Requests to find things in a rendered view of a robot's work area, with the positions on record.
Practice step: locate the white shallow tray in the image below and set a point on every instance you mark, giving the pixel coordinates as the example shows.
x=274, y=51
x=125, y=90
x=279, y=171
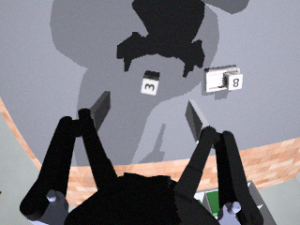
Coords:
x=213, y=79

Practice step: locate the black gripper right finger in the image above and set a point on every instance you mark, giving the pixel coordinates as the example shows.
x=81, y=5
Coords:
x=236, y=206

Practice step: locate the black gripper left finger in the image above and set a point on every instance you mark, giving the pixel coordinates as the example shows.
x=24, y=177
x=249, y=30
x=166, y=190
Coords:
x=45, y=203

